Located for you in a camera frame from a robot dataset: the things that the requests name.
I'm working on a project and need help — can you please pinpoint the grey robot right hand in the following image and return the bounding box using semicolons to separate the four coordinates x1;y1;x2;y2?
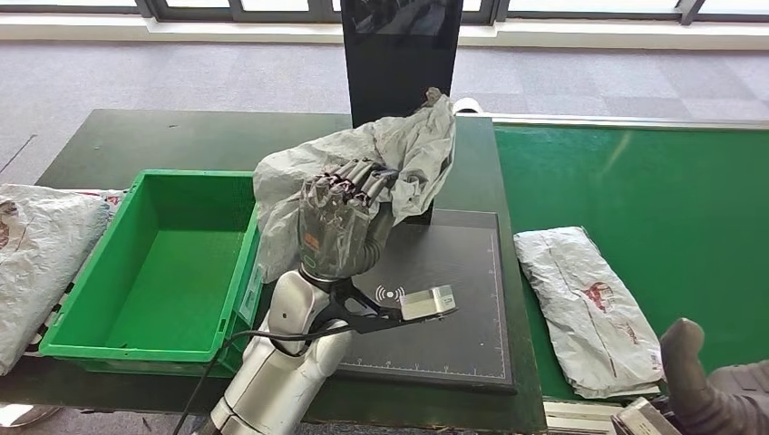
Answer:
658;318;769;435

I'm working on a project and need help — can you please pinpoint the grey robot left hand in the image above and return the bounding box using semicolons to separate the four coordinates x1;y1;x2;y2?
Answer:
297;159;401;284

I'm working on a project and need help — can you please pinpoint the grey parcel bag red print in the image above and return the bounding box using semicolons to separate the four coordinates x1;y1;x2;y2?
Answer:
513;226;665;401

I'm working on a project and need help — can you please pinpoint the black inbound scanning machine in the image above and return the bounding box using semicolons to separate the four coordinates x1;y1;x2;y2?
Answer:
333;0;518;394

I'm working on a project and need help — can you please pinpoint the flat parcel bag red print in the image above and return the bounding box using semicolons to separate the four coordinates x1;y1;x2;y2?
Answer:
72;188;127;208

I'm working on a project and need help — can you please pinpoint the green conveyor belt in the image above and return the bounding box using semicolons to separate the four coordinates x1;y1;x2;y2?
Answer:
493;122;769;404

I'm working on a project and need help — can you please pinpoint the large grey parcel bag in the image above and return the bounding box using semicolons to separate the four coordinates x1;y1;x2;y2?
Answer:
0;184;112;378

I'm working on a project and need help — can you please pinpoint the clear crate label holder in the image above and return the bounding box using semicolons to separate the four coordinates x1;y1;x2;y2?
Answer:
238;264;264;326

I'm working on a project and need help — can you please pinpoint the green plastic crate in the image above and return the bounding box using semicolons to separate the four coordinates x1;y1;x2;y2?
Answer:
38;169;266;378

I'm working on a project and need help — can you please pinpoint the dark green table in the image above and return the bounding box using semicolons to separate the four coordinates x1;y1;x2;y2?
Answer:
0;108;548;435

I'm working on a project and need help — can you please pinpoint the pale round base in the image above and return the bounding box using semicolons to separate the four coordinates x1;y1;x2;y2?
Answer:
0;405;62;429

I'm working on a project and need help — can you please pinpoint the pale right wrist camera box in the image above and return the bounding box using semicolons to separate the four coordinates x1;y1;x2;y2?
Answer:
609;397;683;435

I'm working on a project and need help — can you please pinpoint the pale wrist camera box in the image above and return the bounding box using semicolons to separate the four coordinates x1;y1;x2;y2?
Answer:
399;285;458;323
609;397;683;435

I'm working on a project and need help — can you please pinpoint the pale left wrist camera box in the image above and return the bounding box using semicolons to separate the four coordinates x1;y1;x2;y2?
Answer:
399;285;458;323

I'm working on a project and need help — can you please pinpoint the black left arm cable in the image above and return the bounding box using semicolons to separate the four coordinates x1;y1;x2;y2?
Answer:
172;323;362;435

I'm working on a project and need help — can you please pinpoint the dark window frame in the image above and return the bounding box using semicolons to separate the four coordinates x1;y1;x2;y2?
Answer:
0;0;769;25

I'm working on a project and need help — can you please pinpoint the silver conveyor frame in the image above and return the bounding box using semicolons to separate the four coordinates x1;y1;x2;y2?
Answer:
474;111;769;435

